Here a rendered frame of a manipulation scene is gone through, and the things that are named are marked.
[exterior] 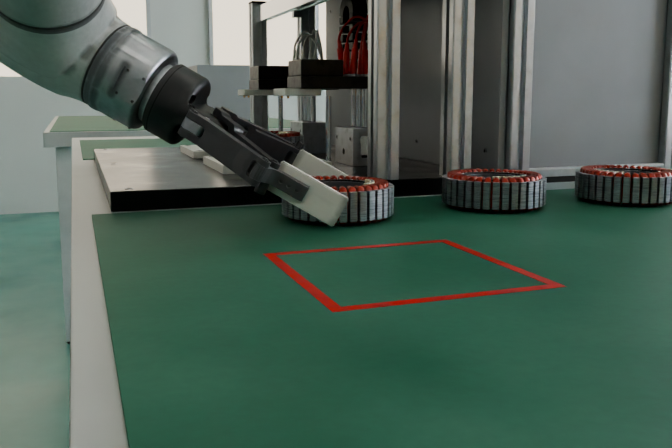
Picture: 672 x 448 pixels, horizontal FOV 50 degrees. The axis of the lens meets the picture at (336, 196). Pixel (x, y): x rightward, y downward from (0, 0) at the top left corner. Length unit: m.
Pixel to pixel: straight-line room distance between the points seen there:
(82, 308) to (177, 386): 0.14
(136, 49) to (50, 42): 0.08
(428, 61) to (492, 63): 0.18
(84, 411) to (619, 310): 0.29
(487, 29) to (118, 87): 0.48
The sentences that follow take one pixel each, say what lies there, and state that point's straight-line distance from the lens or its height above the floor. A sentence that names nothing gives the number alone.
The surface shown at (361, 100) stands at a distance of 1.06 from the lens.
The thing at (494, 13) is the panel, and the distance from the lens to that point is 0.95.
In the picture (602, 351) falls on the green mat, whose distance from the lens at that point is 0.37.
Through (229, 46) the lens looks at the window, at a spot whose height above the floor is 1.25.
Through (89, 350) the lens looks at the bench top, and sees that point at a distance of 0.38.
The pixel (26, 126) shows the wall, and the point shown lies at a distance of 5.72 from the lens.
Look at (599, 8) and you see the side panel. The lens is 1.02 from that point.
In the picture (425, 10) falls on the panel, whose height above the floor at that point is 1.00.
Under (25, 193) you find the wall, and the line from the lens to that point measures 5.77.
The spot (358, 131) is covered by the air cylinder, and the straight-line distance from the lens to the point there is 1.03.
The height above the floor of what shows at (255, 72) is 0.91.
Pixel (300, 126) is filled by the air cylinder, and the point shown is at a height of 0.82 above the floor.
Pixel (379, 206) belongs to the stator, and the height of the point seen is 0.77.
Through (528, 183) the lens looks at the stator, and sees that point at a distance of 0.76.
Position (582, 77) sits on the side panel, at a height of 0.89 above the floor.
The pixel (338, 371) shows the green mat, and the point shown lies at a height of 0.75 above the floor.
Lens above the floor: 0.87
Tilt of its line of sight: 8 degrees down
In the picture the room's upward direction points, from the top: straight up
